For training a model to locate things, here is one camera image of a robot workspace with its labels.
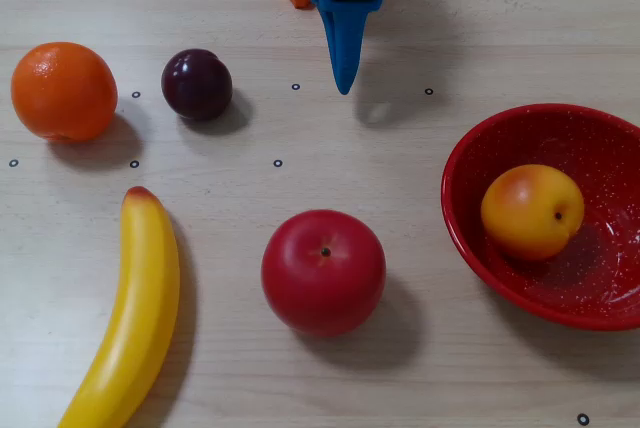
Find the yellow orange peach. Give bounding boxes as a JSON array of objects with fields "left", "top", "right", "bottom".
[{"left": 480, "top": 163, "right": 586, "bottom": 262}]

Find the red speckled bowl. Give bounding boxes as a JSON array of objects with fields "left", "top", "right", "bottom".
[{"left": 440, "top": 103, "right": 640, "bottom": 333}]

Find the dark purple plum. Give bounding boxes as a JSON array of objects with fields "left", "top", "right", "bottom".
[{"left": 160, "top": 48, "right": 234, "bottom": 123}]

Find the red apple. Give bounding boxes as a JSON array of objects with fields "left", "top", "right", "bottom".
[{"left": 260, "top": 209, "right": 387, "bottom": 338}]

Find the orange fruit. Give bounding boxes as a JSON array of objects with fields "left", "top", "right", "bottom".
[{"left": 10, "top": 41, "right": 119, "bottom": 143}]

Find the yellow banana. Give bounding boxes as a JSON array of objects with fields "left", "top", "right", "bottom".
[{"left": 57, "top": 185, "right": 181, "bottom": 428}]

